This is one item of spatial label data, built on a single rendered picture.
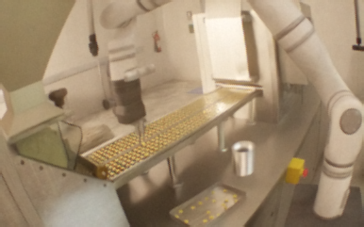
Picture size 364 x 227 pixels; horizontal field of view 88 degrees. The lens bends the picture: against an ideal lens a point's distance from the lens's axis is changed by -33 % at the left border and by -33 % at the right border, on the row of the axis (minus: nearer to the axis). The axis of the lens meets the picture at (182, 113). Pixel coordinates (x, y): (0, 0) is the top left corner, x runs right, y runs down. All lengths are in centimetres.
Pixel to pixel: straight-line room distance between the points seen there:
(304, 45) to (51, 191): 59
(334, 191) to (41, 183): 66
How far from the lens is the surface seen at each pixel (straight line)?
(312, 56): 50
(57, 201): 56
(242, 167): 84
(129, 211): 77
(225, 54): 119
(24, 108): 54
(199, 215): 71
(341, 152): 57
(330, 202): 65
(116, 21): 62
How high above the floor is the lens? 128
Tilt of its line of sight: 19 degrees down
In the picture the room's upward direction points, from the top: 8 degrees counter-clockwise
